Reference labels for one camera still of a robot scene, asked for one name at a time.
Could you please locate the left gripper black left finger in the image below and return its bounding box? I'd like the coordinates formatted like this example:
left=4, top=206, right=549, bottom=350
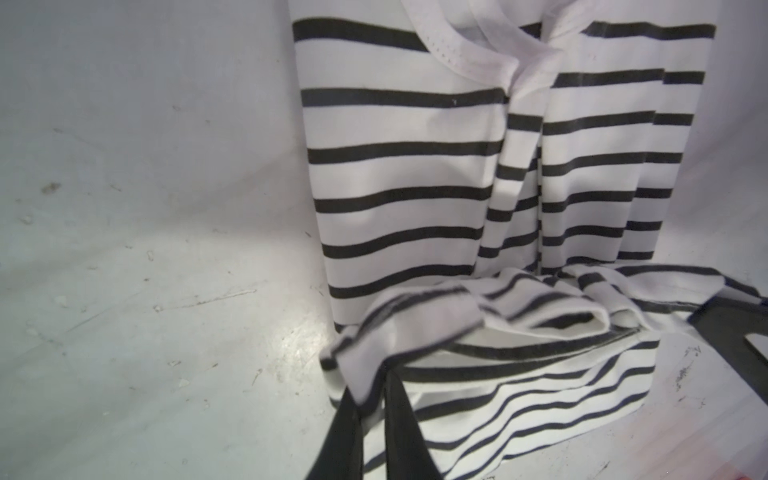
left=305, top=390, right=363, bottom=480

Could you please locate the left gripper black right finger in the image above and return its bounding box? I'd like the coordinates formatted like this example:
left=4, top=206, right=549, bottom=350
left=384, top=371, right=443, bottom=480

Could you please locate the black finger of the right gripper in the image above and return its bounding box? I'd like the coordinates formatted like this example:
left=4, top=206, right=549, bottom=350
left=689, top=297, right=767, bottom=404

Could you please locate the black white striped tank top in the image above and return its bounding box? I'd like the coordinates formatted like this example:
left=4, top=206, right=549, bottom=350
left=289, top=1, right=767, bottom=479

